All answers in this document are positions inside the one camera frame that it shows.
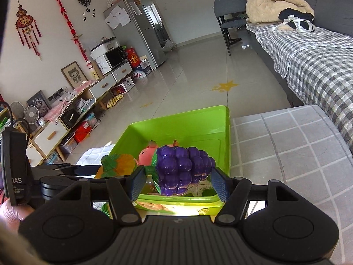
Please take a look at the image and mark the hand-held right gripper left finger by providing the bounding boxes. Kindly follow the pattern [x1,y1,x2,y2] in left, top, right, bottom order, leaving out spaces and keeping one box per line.
[63,166,146,224]

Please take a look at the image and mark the red storage box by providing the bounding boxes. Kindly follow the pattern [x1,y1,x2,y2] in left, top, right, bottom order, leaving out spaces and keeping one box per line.
[72,121,93,143]

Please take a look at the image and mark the black microwave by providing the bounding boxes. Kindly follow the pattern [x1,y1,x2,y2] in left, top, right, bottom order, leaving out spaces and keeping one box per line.
[105,47,128,69]

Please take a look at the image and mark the black bag with white straps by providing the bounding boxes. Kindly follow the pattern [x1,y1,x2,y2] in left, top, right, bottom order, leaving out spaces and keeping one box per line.
[277,8,316,33]

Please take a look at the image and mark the red chili string ornament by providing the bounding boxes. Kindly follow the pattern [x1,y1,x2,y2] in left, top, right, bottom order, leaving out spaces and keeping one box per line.
[50,0,89,61]

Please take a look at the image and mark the purple toy grapes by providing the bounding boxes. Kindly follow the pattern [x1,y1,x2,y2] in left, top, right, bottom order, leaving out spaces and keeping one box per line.
[145,145,216,196]

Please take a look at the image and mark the plaid blanket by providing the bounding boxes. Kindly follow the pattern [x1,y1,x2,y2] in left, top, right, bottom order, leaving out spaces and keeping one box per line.
[245,22,353,155]

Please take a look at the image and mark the white microwave oven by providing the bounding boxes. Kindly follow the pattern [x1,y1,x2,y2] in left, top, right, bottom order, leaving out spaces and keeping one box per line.
[90,39,121,60]

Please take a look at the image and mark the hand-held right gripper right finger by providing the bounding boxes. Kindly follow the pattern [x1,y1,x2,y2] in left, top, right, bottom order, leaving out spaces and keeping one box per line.
[211,168,298,225]

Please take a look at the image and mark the grey checked tablecloth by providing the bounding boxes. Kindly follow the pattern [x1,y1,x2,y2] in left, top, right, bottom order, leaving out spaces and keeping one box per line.
[79,105,353,257]

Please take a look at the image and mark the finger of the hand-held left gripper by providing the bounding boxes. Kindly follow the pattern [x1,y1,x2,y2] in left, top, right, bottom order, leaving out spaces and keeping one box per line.
[35,163,111,183]

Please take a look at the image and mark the red gourd wall ornament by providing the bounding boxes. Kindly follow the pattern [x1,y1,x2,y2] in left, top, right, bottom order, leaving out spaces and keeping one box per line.
[15,0,43,61]

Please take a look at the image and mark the pink pig toy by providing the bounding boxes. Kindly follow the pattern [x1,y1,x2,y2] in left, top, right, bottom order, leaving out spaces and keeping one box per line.
[134,141,180,169]

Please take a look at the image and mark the cardboard carton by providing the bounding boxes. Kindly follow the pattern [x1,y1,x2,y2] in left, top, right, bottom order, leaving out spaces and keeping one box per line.
[138,57,153,75]

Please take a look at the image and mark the white box with red print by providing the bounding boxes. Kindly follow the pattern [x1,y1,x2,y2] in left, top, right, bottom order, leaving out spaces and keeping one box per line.
[112,77,135,94]

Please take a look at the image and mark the pink lace cloth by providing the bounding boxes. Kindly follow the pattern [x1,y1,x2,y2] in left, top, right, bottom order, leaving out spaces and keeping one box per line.
[45,80,99,123]

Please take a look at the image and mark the silver refrigerator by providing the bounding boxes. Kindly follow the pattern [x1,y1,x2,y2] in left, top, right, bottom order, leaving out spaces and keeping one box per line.
[103,0,167,69]

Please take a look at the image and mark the dark chair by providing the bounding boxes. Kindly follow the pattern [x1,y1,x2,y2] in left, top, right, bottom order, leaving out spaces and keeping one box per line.
[214,0,253,56]

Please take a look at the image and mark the framed cartoon picture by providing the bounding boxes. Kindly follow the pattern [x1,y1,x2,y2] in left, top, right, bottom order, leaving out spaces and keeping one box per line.
[61,61,89,90]

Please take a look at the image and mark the dark framed picture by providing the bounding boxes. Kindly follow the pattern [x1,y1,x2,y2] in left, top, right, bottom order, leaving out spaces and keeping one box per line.
[26,90,51,111]

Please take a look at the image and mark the pack of yellow bottles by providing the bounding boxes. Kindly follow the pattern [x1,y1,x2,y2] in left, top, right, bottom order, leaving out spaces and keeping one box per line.
[106,95,124,109]

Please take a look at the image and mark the green plastic box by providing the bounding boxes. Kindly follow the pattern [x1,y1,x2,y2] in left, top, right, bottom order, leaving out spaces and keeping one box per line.
[94,105,231,218]

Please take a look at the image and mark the wooden white cabinet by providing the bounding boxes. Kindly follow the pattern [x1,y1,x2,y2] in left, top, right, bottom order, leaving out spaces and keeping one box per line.
[0,61,134,169]

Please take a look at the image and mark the red gift box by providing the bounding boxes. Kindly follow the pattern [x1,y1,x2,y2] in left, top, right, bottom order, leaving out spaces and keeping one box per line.
[125,47,141,68]

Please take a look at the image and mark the white desk fan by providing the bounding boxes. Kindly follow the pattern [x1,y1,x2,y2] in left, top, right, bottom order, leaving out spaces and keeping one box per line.
[23,105,39,133]
[9,101,25,122]

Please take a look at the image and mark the beige blanket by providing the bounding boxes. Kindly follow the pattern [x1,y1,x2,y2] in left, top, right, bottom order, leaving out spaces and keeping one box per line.
[245,0,315,25]

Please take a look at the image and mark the orange toy pumpkin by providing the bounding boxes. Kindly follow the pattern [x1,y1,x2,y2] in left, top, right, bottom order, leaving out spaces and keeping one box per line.
[95,154,137,178]

